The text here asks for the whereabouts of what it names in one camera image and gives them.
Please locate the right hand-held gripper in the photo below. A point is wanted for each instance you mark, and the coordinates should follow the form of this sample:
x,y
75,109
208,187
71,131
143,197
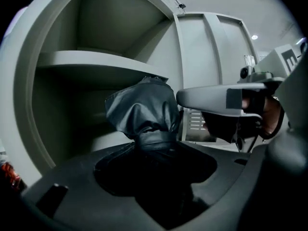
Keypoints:
x,y
272,66

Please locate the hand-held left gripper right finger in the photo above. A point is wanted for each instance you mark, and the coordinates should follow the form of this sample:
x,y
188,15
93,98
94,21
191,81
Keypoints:
x,y
252,182

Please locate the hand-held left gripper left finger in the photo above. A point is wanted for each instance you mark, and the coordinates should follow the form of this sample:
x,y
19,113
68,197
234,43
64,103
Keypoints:
x,y
79,189

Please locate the black umbrella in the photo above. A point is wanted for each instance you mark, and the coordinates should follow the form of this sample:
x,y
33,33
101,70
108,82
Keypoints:
x,y
144,109

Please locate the grey metal locker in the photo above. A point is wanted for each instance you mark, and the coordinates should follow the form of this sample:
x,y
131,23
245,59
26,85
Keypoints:
x,y
60,105

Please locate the person's right hand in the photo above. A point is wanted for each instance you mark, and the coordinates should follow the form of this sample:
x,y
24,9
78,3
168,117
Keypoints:
x,y
272,114

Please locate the orange black helmet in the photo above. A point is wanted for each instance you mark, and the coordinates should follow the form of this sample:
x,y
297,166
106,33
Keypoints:
x,y
9,175

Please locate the round ceiling light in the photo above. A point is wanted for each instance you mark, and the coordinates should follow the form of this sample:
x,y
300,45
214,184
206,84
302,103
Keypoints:
x,y
254,37

